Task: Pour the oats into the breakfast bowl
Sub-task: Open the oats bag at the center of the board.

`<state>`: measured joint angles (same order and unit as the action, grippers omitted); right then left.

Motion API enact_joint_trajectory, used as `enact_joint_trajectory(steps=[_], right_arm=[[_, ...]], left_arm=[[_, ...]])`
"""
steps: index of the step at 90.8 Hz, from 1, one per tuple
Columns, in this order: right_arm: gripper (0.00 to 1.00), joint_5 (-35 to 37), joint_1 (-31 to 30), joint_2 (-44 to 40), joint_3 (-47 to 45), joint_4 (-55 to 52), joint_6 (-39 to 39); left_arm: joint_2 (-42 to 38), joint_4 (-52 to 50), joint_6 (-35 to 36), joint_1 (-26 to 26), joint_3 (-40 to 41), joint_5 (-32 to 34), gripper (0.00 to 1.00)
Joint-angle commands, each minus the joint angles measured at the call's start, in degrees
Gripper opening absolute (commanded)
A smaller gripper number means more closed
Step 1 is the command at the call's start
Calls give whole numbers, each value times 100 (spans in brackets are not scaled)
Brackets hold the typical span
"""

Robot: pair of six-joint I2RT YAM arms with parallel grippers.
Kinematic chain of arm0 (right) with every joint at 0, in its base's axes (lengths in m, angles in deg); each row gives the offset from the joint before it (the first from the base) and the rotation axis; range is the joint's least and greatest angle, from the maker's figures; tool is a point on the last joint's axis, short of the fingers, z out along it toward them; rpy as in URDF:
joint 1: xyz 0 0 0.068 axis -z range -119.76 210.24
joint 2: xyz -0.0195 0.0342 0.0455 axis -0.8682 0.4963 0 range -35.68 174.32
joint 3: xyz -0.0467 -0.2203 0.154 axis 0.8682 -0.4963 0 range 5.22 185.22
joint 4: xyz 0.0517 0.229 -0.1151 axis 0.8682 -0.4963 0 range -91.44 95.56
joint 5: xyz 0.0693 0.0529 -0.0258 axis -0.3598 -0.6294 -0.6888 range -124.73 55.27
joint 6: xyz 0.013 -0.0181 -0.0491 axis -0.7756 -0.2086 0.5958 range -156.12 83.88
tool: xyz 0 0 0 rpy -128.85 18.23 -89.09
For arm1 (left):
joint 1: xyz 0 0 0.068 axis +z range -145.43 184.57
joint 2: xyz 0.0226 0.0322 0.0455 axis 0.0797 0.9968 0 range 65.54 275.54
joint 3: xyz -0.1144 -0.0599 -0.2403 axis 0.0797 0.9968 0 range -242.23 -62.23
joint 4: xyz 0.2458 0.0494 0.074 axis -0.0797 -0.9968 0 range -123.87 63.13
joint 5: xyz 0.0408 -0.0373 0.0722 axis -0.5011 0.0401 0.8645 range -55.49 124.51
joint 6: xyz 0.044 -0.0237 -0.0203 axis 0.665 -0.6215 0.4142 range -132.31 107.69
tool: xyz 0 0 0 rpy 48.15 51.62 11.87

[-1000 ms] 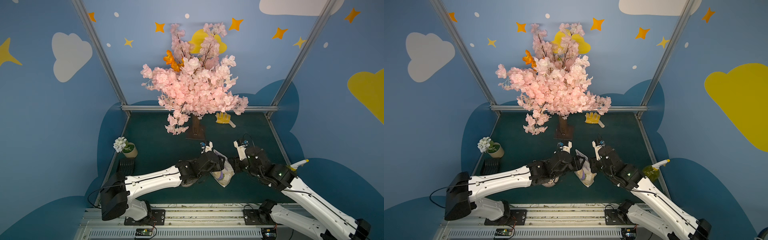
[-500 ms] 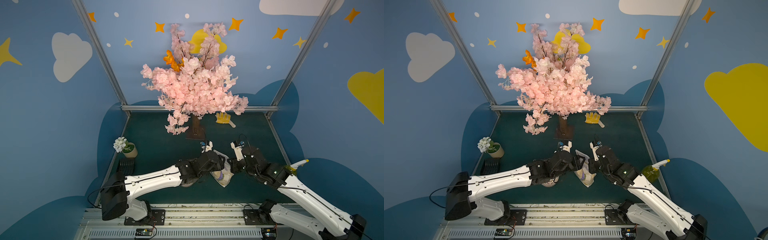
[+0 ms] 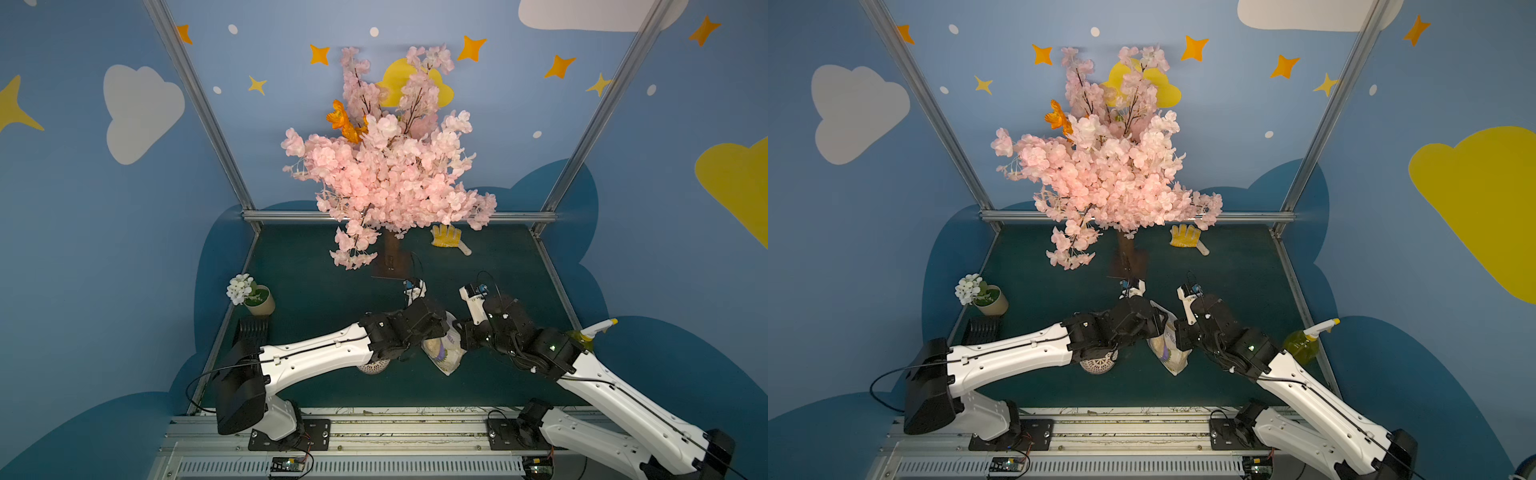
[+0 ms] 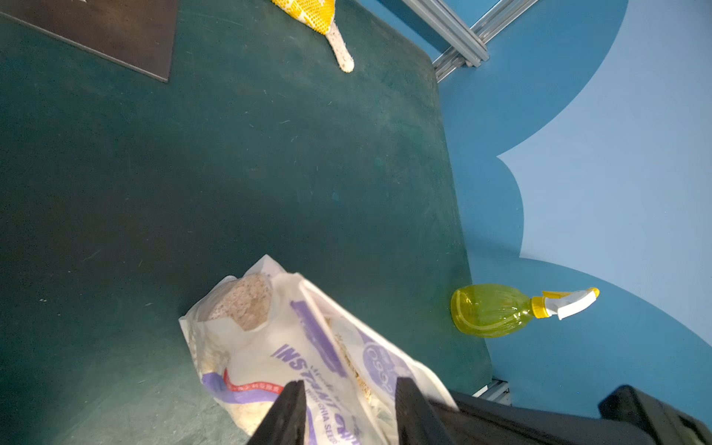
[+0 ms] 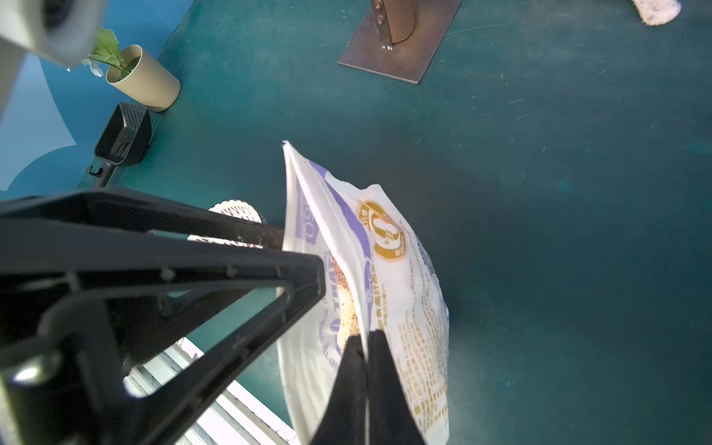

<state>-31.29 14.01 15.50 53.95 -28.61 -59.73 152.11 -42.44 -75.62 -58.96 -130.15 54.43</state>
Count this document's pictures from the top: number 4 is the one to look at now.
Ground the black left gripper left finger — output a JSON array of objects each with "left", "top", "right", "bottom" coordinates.
[{"left": 247, "top": 380, "right": 307, "bottom": 445}]

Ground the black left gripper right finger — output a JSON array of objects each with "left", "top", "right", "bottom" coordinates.
[{"left": 395, "top": 378, "right": 445, "bottom": 445}]

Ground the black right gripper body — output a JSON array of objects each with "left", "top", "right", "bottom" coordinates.
[{"left": 433, "top": 385, "right": 711, "bottom": 444}]

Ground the white purple oats bag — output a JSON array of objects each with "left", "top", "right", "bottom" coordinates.
[{"left": 179, "top": 256, "right": 455, "bottom": 444}]

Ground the yellow green spray bottle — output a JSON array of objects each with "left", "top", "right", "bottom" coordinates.
[{"left": 450, "top": 284, "right": 600, "bottom": 339}]

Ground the yellow dotted work glove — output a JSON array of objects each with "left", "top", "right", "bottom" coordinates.
[{"left": 272, "top": 0, "right": 355, "bottom": 73}]

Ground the brown metal tree base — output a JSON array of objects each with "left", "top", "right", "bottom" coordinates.
[{"left": 1, "top": 0, "right": 179, "bottom": 83}]

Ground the aluminium frame post right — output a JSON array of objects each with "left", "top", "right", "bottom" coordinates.
[{"left": 432, "top": 0, "right": 541, "bottom": 83}]

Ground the aluminium frame rail back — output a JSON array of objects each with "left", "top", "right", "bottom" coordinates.
[{"left": 402, "top": 0, "right": 490, "bottom": 67}]

